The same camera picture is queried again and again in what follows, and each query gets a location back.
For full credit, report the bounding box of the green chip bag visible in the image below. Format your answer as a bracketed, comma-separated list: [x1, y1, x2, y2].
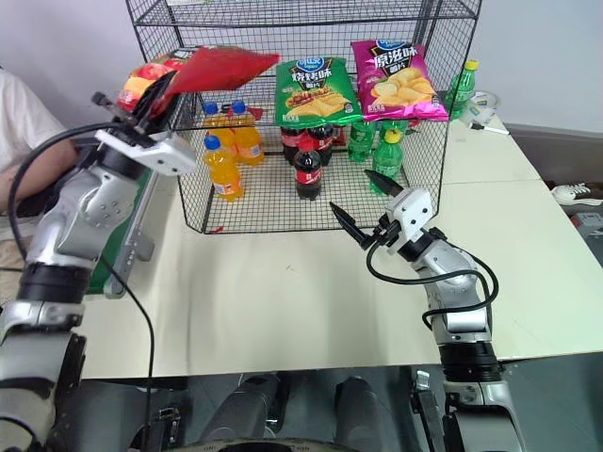
[273, 56, 364, 128]

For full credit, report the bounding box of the orange soda bottle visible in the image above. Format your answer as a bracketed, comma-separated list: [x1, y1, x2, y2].
[203, 134, 245, 203]
[231, 100, 267, 167]
[202, 102, 236, 152]

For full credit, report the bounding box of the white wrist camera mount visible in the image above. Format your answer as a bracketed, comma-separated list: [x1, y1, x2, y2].
[384, 187, 434, 242]
[93, 129, 198, 177]

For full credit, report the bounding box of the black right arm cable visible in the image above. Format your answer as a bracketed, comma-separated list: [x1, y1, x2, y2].
[366, 237, 500, 331]

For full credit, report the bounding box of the plain red chip bag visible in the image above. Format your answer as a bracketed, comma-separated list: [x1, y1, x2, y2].
[165, 45, 281, 98]

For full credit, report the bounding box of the white sneaker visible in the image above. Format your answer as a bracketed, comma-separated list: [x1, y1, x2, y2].
[550, 183, 603, 207]

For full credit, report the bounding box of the person in white shirt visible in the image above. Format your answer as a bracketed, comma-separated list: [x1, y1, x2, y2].
[0, 68, 81, 214]

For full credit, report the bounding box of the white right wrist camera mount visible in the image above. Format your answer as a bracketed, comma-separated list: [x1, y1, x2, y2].
[384, 187, 434, 242]

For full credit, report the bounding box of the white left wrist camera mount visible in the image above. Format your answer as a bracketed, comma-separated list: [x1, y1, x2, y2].
[93, 129, 198, 177]

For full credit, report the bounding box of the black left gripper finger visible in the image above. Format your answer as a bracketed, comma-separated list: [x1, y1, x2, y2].
[146, 74, 180, 126]
[131, 80, 164, 121]

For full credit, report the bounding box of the dark rounded shape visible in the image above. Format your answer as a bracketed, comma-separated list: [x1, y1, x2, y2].
[204, 373, 289, 446]
[333, 375, 395, 451]

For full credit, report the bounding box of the red tomato chip bag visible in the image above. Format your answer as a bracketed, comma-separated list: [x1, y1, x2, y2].
[116, 48, 202, 113]

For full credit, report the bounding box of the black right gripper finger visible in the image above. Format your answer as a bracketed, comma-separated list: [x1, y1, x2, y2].
[329, 202, 374, 251]
[363, 169, 406, 198]

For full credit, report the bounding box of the grey floor box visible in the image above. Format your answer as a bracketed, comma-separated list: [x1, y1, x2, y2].
[571, 210, 603, 267]

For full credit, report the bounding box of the magenta chip bag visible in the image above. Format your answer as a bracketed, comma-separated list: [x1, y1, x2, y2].
[350, 39, 450, 123]

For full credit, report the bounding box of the green soda bottle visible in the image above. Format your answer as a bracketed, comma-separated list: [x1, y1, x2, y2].
[376, 119, 410, 140]
[347, 121, 379, 164]
[369, 127, 407, 196]
[444, 59, 481, 120]

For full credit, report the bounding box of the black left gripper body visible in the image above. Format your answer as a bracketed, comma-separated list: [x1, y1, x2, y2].
[91, 91, 159, 138]

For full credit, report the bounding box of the black wire rack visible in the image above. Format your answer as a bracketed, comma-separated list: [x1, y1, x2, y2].
[124, 0, 485, 236]

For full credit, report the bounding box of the white paper bowl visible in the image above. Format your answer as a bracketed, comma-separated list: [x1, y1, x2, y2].
[458, 90, 513, 138]

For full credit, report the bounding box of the cola bottle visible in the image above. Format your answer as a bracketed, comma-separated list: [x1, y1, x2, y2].
[292, 138, 324, 202]
[306, 123, 338, 168]
[280, 123, 308, 165]

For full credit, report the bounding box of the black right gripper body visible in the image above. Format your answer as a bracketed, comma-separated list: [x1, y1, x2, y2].
[361, 212, 404, 251]

